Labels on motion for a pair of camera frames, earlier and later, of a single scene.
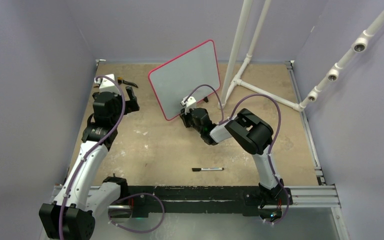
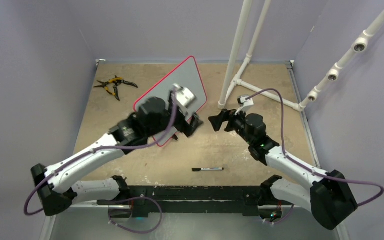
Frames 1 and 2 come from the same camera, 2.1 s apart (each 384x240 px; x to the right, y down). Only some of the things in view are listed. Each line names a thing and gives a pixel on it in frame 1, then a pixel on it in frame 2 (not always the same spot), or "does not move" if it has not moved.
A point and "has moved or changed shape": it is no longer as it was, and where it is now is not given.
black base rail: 202,201 does not move
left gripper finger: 131,105 -> 188,130
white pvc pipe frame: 230,83 does not move
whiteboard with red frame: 172,81 has moved or changed shape
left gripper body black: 118,101 -> 179,118
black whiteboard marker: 199,169 does not move
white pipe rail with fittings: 359,45 does not move
